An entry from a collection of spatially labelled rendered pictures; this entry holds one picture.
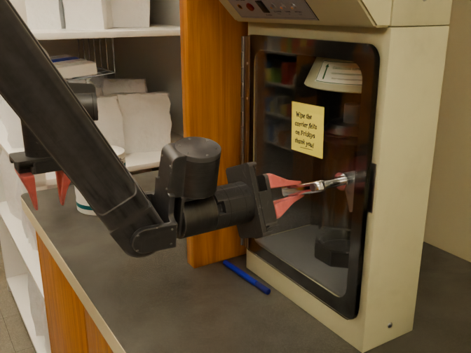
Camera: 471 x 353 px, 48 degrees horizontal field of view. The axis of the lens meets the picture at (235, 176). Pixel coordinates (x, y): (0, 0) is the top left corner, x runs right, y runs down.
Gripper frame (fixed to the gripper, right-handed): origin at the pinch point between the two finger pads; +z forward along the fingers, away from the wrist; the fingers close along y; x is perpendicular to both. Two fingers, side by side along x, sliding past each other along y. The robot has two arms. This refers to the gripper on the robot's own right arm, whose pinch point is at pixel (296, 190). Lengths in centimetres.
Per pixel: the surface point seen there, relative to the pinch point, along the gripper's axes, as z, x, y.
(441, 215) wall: 48, 15, -13
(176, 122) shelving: 48, 137, 33
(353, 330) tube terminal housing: 5.3, 0.2, -22.7
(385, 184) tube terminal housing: 6.9, -10.8, -1.6
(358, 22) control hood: 2.3, -16.5, 19.0
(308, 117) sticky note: 4.1, -1.2, 10.2
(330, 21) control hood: 2.4, -11.7, 20.9
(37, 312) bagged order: -15, 176, -33
